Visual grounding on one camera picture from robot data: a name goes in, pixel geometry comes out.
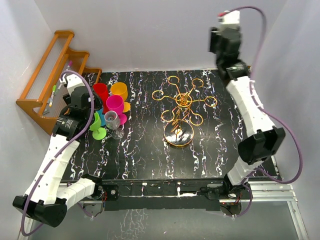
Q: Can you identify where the magenta wine glass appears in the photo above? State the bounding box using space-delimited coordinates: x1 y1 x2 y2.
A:
106 95 127 125

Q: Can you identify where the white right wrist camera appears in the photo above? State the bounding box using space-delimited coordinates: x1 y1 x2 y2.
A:
218 10 240 31

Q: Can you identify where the blue wine glass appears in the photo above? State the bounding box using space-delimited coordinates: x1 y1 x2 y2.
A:
97 107 106 127

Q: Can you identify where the green cap marker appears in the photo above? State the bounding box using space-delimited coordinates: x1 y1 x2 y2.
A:
49 85 57 108

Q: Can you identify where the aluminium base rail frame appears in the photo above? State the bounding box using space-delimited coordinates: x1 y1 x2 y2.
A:
13 174 308 240

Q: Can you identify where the clear wine glass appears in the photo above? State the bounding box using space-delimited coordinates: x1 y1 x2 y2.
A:
104 110 124 140

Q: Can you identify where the green wine glass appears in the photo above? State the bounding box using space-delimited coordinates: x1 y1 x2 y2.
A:
89 112 107 141

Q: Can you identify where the yellow orange wine glass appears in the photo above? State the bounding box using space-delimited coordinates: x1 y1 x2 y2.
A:
110 82 131 113

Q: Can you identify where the wooden tiered shelf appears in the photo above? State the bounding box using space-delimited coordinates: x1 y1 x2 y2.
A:
16 30 102 135

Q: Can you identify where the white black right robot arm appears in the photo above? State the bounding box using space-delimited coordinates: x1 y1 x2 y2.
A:
209 27 286 199

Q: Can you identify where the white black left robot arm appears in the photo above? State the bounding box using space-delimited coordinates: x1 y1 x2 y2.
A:
12 86 104 228

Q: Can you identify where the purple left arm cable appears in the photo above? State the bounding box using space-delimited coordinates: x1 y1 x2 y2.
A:
20 70 95 237

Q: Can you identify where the gold wire glass rack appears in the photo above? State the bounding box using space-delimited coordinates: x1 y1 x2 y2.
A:
151 75 218 148

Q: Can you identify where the red wine glass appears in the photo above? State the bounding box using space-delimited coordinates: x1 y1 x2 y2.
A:
93 82 109 114

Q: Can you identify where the purple cap marker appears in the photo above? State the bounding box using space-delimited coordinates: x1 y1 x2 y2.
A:
66 60 73 70

